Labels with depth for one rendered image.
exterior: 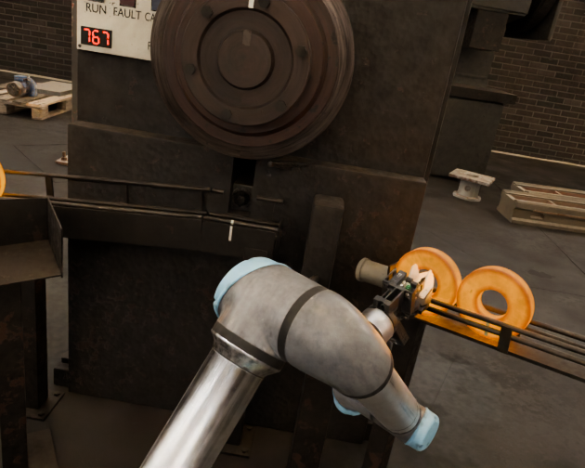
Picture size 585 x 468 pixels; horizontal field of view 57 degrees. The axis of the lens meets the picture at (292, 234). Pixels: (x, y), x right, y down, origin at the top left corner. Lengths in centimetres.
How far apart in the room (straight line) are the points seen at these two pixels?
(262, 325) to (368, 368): 15
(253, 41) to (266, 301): 64
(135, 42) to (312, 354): 103
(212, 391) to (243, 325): 10
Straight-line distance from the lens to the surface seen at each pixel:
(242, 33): 120
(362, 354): 71
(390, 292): 111
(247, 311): 74
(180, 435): 78
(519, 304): 119
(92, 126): 155
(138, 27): 150
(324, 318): 69
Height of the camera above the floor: 120
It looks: 21 degrees down
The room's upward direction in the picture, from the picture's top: 9 degrees clockwise
